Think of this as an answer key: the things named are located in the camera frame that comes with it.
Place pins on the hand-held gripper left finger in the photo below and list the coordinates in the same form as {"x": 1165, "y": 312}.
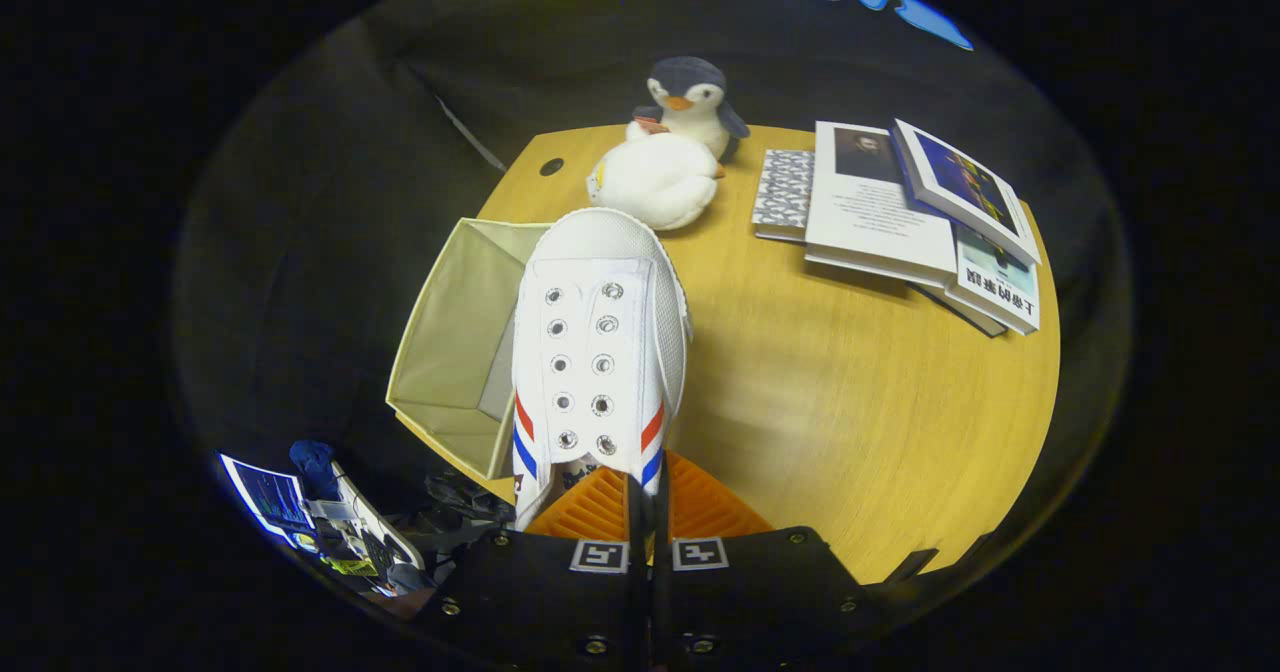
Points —
{"x": 560, "y": 592}

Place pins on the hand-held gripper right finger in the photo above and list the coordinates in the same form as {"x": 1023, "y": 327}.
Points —
{"x": 750, "y": 592}

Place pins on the cream fabric storage box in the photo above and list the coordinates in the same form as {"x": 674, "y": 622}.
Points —
{"x": 460, "y": 352}

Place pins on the white striped canvas shoe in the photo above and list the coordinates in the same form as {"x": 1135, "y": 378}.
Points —
{"x": 600, "y": 302}

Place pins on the white office desk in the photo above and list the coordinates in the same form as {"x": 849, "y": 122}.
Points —
{"x": 385, "y": 542}

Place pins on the blue cloth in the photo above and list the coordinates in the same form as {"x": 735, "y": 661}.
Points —
{"x": 315, "y": 467}

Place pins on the computer monitor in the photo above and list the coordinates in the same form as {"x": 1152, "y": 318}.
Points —
{"x": 268, "y": 497}

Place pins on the white portrait cover book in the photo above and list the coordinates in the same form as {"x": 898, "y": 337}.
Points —
{"x": 870, "y": 222}

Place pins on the white teal cover book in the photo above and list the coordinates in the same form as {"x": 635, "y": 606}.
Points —
{"x": 1000, "y": 287}

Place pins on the grey patterned notebook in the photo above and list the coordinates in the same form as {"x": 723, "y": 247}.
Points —
{"x": 783, "y": 192}

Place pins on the white duck plush toy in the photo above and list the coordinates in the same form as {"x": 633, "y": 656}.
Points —
{"x": 655, "y": 182}

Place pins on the blue cover book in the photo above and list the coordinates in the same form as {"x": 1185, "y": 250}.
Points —
{"x": 965, "y": 187}

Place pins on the grey penguin plush toy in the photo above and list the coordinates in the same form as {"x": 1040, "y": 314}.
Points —
{"x": 690, "y": 92}

